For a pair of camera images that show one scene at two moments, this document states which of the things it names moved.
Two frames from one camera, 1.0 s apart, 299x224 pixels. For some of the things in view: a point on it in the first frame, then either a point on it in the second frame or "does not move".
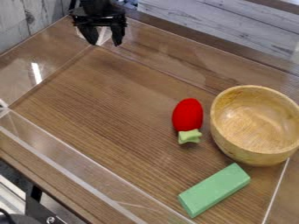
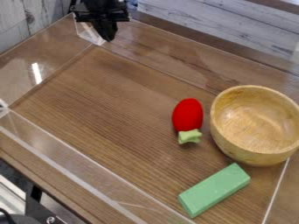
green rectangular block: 212,190 does not move
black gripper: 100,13 → 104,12
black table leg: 35,193 does not move
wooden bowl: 255,124 does not move
